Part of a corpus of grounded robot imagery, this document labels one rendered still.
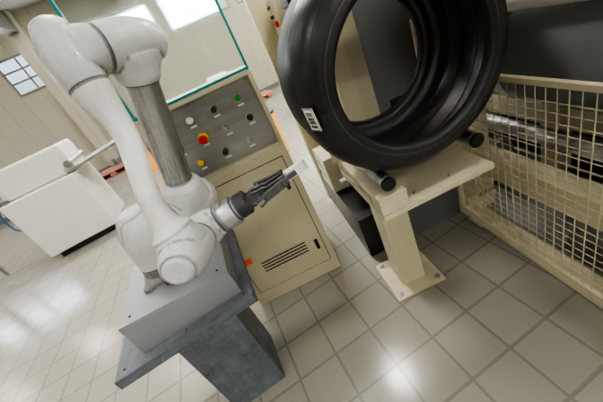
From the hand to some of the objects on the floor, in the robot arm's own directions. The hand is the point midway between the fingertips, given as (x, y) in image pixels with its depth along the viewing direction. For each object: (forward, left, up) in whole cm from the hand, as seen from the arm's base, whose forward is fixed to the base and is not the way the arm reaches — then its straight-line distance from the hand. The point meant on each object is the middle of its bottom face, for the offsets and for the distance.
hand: (295, 170), depth 84 cm
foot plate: (+50, +20, -98) cm, 112 cm away
